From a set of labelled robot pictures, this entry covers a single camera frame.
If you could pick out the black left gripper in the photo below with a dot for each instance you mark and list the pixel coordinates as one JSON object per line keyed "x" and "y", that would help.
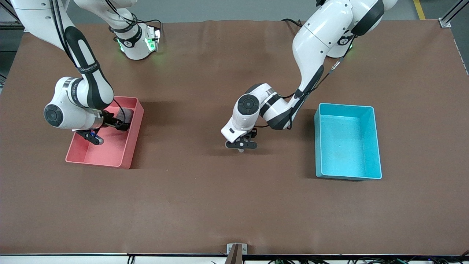
{"x": 253, "y": 135}

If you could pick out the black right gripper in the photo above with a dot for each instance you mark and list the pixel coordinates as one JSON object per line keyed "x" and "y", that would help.
{"x": 110, "y": 120}

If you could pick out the grey plush toy animal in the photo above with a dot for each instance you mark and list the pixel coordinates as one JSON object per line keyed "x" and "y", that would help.
{"x": 126, "y": 112}

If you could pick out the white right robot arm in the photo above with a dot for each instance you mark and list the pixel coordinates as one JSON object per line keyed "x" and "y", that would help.
{"x": 73, "y": 99}

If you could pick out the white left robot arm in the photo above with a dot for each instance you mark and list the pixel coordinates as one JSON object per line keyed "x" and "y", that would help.
{"x": 315, "y": 36}

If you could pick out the pink plastic box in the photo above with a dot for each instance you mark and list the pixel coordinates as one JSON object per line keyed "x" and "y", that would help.
{"x": 113, "y": 150}

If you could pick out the blue plastic box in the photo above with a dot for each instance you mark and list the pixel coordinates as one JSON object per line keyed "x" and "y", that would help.
{"x": 344, "y": 150}

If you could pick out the brown table cover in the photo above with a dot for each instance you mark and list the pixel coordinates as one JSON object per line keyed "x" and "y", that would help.
{"x": 234, "y": 205}

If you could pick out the grey metal bracket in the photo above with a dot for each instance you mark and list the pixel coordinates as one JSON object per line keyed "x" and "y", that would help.
{"x": 244, "y": 249}

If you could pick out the aluminium frame post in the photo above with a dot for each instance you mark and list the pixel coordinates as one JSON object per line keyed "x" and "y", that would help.
{"x": 449, "y": 18}
{"x": 11, "y": 25}

